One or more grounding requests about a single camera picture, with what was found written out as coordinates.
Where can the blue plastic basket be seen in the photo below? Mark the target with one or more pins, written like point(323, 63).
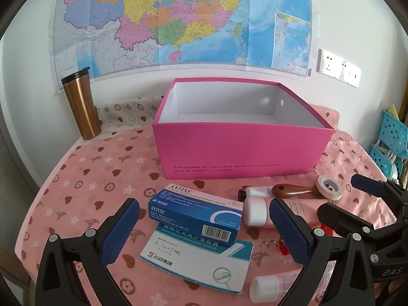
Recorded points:
point(382, 162)
point(393, 130)

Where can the white wall switch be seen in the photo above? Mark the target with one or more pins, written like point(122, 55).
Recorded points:
point(350, 73)

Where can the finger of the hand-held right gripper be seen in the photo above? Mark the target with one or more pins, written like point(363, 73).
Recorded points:
point(369, 185)
point(344, 218)

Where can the colourful wall map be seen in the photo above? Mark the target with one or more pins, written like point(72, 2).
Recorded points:
point(159, 22)

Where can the white wall socket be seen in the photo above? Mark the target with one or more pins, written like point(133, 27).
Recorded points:
point(329, 62)

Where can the blue medicine box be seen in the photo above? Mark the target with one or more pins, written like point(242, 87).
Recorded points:
point(191, 213)

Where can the pink printed blanket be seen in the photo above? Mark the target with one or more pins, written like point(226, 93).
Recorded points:
point(95, 172)

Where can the cream star printed cloth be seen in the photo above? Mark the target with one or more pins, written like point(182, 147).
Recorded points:
point(127, 111)

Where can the pink cardboard box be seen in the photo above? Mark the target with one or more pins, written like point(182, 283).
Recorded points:
point(239, 149)

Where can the pink tube with white cap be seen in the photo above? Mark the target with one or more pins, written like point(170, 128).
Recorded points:
point(264, 288)
point(255, 212)

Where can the brown wooden comb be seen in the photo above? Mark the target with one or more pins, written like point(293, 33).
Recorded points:
point(287, 191)

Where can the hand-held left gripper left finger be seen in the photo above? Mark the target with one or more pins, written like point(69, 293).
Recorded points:
point(119, 229)

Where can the white tube with black cap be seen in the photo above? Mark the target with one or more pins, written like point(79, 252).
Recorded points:
point(258, 192)

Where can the copper tumbler with black lid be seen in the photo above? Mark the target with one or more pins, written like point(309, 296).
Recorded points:
point(81, 108)

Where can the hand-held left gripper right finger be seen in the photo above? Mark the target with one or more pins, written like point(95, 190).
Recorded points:
point(290, 232)

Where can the white tape roll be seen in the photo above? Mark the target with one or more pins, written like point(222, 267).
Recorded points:
point(320, 184)

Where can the red corkscrew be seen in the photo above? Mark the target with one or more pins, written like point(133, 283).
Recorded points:
point(282, 248)

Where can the white teal medicine box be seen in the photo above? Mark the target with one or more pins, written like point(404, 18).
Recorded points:
point(191, 261)

